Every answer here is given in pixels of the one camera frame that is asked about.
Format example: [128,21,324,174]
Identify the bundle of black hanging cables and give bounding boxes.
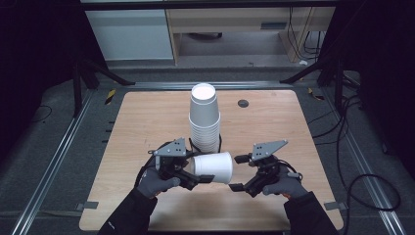
[288,7,325,62]

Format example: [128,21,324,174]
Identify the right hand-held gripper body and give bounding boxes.
[244,139,289,199]

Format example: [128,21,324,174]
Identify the dark curtain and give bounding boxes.
[0,0,86,165]
[321,0,415,180]

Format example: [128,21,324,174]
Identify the long black floor cable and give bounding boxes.
[308,93,402,235]

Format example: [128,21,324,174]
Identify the white cabinet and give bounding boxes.
[84,9,174,62]

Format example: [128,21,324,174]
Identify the person's right hand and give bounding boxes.
[261,165,309,200]

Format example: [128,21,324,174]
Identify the thin black floor cable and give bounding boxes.
[29,104,54,124]

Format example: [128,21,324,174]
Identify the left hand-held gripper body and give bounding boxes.
[152,136,201,191]

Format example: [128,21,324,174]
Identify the stack of white cups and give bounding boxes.
[188,82,222,155]

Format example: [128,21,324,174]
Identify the yellow tape strip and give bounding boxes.
[104,88,117,106]
[306,86,326,101]

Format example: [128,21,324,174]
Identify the grey tape piece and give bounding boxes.
[75,201,100,212]
[324,201,349,212]

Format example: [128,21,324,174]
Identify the right hand-held gripper cable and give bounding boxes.
[276,159,303,182]

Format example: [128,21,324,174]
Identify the white disposable cup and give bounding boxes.
[192,151,234,185]

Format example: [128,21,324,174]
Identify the metal floor rail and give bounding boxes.
[10,88,96,235]
[320,87,408,235]

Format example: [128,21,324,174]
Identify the person's left hand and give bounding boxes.
[135,165,181,200]

